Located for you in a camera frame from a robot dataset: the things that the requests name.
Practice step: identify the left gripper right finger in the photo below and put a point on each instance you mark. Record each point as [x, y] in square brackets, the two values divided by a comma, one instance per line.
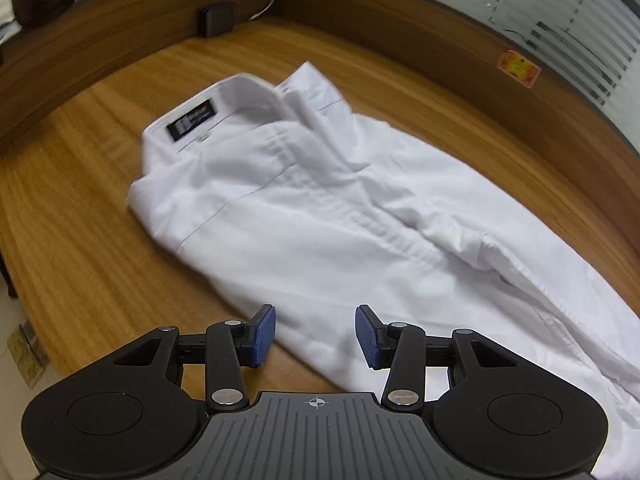
[372, 337]

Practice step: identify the black wall socket box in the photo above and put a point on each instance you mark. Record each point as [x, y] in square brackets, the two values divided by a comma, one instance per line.
[215, 19]

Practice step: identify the frosted glass partition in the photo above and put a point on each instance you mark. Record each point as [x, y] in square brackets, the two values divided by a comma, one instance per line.
[588, 52]

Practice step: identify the red yellow sticker label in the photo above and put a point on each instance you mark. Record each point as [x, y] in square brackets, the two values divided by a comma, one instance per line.
[519, 67]

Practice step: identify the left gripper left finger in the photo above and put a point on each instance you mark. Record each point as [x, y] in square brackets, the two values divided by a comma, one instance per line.
[261, 330]

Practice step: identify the white collared shirt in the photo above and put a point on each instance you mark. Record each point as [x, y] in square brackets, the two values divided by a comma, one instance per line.
[281, 194]

